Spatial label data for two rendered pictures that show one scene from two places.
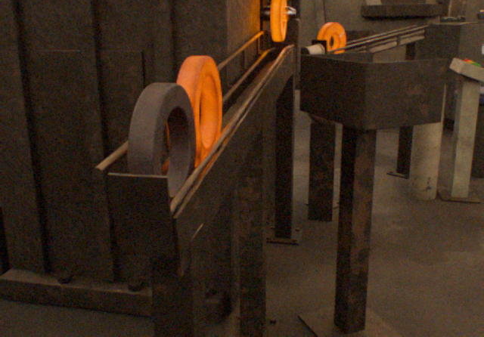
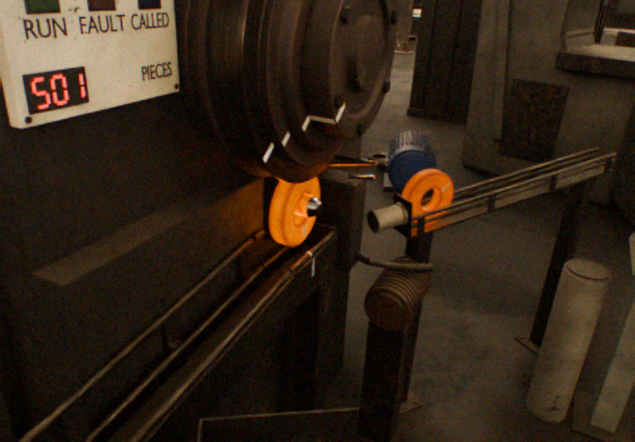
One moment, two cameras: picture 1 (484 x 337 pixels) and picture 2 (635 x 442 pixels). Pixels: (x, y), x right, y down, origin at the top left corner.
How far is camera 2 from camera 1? 1.01 m
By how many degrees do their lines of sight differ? 15
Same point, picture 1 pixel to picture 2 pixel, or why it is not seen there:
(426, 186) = (551, 405)
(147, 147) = not seen: outside the picture
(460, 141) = (617, 359)
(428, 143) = (564, 353)
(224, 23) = (68, 335)
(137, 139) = not seen: outside the picture
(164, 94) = not seen: outside the picture
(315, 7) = (496, 45)
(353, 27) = (542, 78)
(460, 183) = (606, 412)
